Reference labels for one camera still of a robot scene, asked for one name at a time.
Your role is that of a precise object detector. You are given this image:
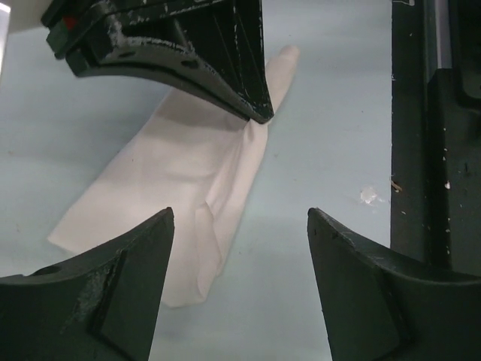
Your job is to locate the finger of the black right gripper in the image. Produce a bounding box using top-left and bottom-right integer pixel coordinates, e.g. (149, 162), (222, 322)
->
(41, 0), (274, 123)

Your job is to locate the white underwear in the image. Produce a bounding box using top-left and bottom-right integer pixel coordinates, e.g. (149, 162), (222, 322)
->
(47, 44), (301, 309)

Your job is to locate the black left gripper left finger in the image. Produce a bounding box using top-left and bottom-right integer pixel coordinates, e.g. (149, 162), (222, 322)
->
(1, 208), (174, 361)

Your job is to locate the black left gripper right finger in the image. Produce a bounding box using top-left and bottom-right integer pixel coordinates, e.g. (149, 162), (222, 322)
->
(307, 208), (480, 360)

